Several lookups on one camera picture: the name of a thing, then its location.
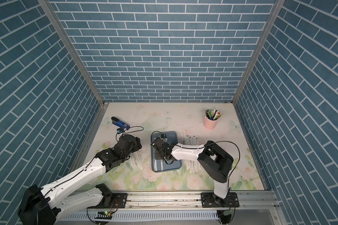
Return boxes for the right wrapped straw pile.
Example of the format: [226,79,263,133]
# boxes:
[181,131,204,173]

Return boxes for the pens in cup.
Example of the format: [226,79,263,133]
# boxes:
[205,109,222,121]

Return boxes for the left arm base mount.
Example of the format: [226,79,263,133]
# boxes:
[89,193,128,210]

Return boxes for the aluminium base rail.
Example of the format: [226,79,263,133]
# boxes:
[114,190,280,211]

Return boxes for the left wrapped straw pile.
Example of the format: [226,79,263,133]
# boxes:
[129,151,143,170]

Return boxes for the blue storage tray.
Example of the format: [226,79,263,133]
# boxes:
[151,131,182,172]

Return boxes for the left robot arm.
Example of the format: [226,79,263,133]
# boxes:
[18,135,142,225]

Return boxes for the blue stapler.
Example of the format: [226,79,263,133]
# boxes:
[111,117,130,130]

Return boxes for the wrapped straw pile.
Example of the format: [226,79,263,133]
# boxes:
[181,131,204,173]
[129,151,143,170]

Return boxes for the pink pen cup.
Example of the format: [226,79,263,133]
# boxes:
[203,116,218,130]

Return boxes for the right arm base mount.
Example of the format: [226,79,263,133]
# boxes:
[201,192,239,208]

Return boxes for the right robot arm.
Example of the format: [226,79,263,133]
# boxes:
[151,137,234,199]

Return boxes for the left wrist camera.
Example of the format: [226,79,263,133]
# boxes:
[117,127,125,135]

